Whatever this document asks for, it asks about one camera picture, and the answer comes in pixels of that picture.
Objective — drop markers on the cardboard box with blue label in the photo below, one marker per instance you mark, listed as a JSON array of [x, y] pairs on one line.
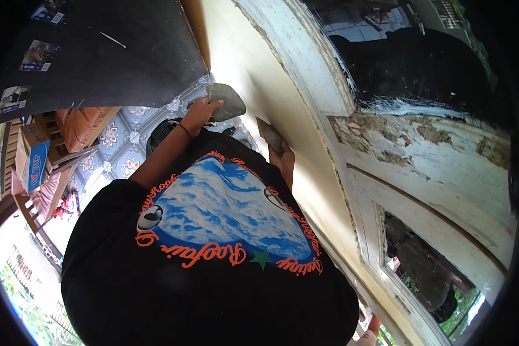
[[34, 160]]

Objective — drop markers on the person's left hand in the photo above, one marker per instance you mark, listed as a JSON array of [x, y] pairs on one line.
[[197, 114]]

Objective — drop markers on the person's body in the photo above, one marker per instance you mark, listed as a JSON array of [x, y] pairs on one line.
[[207, 294]]

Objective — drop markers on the black ribbed container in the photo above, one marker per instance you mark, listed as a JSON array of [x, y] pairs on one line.
[[160, 134]]

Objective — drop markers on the person's right hand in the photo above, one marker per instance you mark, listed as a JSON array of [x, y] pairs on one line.
[[284, 161]]

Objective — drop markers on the wooden bench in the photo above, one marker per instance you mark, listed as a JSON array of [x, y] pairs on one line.
[[8, 173]]

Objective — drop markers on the pink cushion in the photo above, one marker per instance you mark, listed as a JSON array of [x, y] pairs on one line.
[[45, 194]]

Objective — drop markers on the black board panel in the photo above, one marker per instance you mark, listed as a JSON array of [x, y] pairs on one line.
[[112, 65]]

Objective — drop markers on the orange cushion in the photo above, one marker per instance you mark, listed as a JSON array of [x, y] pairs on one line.
[[86, 125]]

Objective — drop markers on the metal fence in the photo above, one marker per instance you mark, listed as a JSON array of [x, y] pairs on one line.
[[30, 281]]

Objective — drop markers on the grey plaster hawk board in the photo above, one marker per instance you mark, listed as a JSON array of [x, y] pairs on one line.
[[227, 101]]

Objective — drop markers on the person's right fingers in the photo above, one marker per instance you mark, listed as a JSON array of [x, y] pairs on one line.
[[286, 151]]

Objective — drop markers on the grey metal bars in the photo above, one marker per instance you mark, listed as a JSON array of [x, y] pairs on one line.
[[71, 159]]

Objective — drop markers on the white door with peeling paint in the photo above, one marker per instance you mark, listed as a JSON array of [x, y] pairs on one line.
[[415, 164]]

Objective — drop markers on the metal putty knife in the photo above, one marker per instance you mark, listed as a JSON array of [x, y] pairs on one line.
[[268, 132]]

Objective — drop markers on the printed sticker label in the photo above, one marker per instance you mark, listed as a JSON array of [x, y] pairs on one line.
[[47, 12], [39, 56], [14, 99]]

